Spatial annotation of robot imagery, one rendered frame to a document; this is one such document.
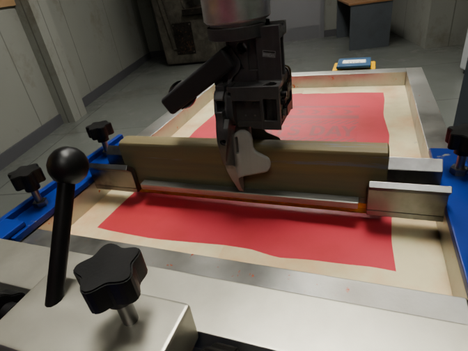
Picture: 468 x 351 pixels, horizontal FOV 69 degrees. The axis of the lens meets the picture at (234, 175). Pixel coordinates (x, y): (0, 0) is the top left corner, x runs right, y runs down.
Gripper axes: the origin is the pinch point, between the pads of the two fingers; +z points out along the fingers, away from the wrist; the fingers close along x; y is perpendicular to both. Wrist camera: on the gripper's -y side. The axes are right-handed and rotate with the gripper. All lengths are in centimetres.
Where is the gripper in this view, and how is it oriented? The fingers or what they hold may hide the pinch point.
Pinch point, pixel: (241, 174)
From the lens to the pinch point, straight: 49.0
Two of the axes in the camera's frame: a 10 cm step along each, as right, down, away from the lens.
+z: 1.3, 8.5, 5.1
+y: 9.4, 0.6, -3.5
